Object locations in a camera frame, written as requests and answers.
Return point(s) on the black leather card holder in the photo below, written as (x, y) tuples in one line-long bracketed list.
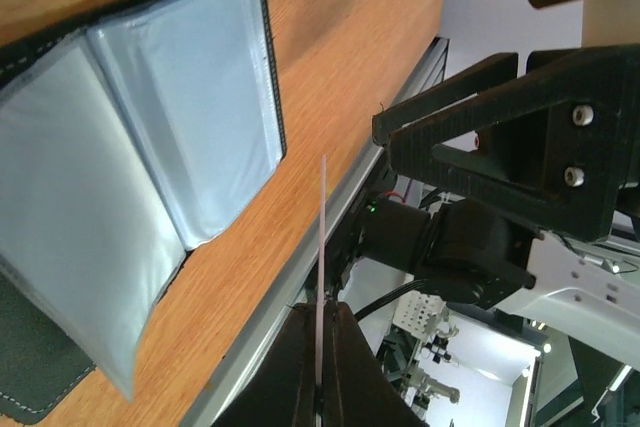
[(131, 134)]

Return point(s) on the white floral card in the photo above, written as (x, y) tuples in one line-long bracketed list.
[(320, 298)]

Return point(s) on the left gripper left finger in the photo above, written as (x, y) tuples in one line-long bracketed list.
[(281, 393)]

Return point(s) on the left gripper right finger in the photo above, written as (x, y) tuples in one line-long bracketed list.
[(355, 391)]

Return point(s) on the aluminium table edge rail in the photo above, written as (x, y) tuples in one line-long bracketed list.
[(296, 283)]

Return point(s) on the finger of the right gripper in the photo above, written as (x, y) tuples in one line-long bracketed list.
[(557, 147), (479, 77)]

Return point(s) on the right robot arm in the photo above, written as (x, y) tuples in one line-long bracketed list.
[(470, 253)]

